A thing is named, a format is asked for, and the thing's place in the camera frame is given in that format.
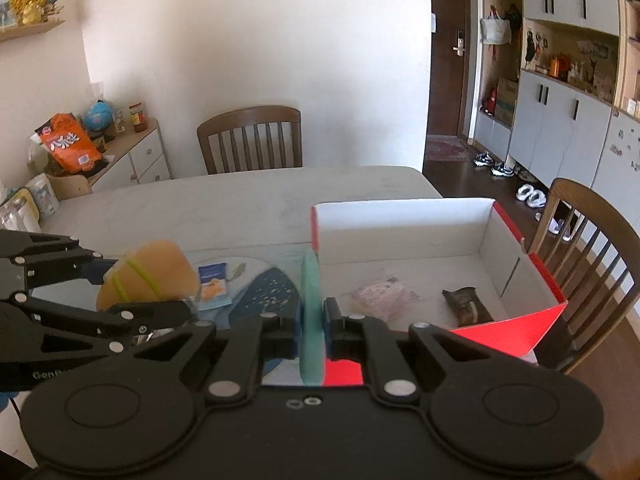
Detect yellow bread pack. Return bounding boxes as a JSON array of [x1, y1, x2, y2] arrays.
[[96, 240, 201, 311]]

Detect white purple snack packet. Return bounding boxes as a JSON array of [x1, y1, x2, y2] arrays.
[[349, 275, 420, 321]]

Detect black snack wrapper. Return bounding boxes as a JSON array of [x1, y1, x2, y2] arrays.
[[442, 287, 494, 327]]

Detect blue small sachet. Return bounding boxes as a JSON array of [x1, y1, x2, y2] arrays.
[[198, 262, 232, 311]]

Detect orange snack bag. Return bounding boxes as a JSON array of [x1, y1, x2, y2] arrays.
[[35, 113, 102, 174]]

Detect white side cabinet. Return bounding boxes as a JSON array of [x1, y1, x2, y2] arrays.
[[49, 118, 173, 201]]

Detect red cardboard box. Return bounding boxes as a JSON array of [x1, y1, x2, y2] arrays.
[[310, 198, 566, 358]]

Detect blue globe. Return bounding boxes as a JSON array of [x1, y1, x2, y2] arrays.
[[84, 100, 113, 132]]

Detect red lid jar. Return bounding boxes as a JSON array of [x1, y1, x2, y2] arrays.
[[128, 102, 148, 132]]

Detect wooden chair far side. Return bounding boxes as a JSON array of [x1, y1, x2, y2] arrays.
[[196, 105, 303, 174]]

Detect wooden chair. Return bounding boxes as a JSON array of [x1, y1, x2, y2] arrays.
[[196, 105, 303, 174], [529, 178, 639, 374]]

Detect white slippers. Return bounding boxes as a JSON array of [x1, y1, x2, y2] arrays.
[[515, 183, 547, 209]]

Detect sneakers pair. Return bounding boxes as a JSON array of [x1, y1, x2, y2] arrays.
[[473, 152, 515, 178]]

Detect wooden chair right side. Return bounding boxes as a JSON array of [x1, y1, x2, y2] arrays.
[[529, 178, 639, 374]]

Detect hanging tote bag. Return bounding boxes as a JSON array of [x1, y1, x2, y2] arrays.
[[480, 6, 512, 47]]

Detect brown entrance door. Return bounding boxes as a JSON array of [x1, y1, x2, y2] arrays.
[[426, 0, 470, 140]]

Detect wooden wall shelf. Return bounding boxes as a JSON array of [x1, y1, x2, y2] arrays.
[[0, 20, 65, 42]]

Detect white wall cabinet unit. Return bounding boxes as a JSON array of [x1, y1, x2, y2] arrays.
[[472, 0, 639, 226]]

